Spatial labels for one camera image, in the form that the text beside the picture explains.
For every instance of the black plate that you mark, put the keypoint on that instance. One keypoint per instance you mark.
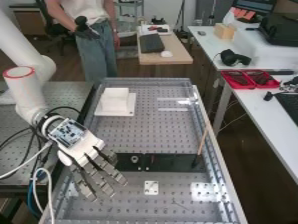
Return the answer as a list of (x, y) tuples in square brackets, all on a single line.
[(168, 162)]

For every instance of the wooden desk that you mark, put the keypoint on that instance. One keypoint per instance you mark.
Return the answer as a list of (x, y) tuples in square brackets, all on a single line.
[(177, 50)]

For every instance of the black bag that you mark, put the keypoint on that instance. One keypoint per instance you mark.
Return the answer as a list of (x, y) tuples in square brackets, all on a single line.
[(280, 30)]

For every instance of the red tray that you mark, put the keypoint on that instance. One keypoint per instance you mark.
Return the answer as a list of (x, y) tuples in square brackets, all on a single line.
[(238, 79), (264, 78)]

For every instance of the small cardboard box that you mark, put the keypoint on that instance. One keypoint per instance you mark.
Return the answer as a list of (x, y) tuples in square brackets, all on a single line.
[(224, 31)]

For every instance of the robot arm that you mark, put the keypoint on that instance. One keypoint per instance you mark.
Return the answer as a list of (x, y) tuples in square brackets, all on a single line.
[(24, 86)]

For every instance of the person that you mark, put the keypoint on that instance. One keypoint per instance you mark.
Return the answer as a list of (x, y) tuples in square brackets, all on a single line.
[(95, 53)]

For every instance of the white mouse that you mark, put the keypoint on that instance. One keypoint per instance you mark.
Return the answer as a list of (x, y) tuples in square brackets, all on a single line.
[(166, 53)]

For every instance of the black headphones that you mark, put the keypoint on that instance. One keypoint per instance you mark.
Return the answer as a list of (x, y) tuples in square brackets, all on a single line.
[(233, 57)]

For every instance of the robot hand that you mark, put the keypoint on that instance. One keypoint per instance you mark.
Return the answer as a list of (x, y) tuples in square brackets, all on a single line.
[(81, 146)]

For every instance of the small white box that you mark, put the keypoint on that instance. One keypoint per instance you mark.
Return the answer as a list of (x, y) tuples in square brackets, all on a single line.
[(115, 100)]

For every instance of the white desk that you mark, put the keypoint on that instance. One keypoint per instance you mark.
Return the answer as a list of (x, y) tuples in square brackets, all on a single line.
[(266, 56), (266, 123)]

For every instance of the black case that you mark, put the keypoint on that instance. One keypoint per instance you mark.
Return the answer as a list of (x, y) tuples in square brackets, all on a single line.
[(152, 43)]

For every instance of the black office chair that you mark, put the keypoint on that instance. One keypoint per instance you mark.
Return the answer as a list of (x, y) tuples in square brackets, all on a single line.
[(48, 23)]

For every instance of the small black object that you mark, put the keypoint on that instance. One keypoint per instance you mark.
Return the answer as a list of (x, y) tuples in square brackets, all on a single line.
[(268, 96)]

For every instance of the thin stick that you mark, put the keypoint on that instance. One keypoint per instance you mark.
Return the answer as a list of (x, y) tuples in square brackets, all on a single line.
[(204, 136)]

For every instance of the small metal nut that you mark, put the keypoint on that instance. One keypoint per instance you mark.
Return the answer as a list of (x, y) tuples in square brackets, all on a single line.
[(133, 159)]

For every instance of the black keyboard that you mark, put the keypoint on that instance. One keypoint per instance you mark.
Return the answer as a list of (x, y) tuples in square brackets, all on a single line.
[(289, 106)]

